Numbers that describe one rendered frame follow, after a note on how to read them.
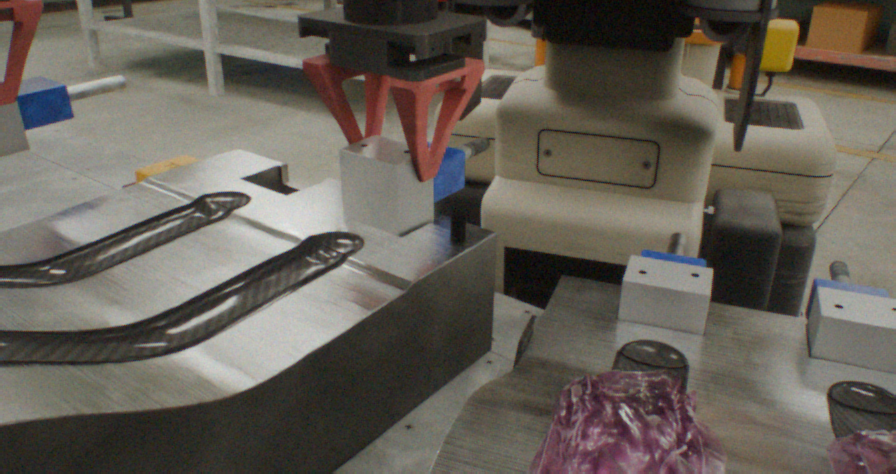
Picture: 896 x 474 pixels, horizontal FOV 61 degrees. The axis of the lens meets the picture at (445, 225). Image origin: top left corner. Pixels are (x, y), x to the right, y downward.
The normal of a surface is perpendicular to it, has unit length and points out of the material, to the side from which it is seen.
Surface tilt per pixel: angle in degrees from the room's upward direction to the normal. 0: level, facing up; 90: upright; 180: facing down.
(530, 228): 98
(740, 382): 0
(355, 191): 92
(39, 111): 90
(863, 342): 90
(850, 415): 8
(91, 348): 27
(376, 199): 92
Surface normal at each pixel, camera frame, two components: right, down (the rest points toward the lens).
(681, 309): -0.35, 0.38
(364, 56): -0.62, 0.34
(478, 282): 0.79, 0.26
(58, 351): 0.39, -0.92
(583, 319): 0.02, -0.91
